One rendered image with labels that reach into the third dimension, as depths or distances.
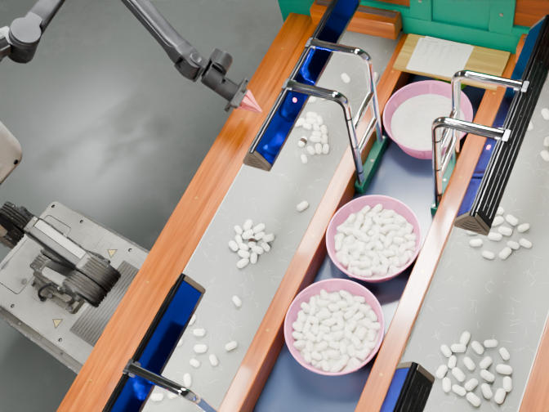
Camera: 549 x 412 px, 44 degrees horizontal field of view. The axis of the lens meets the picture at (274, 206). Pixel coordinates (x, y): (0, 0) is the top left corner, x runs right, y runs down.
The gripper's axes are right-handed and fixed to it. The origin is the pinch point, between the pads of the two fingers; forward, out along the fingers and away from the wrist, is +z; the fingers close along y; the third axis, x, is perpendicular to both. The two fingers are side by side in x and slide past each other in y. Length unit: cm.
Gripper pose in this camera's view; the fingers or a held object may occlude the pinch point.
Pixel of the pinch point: (258, 110)
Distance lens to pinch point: 213.2
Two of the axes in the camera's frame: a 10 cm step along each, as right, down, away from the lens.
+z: 8.1, 5.3, 2.5
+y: 4.3, -8.3, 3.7
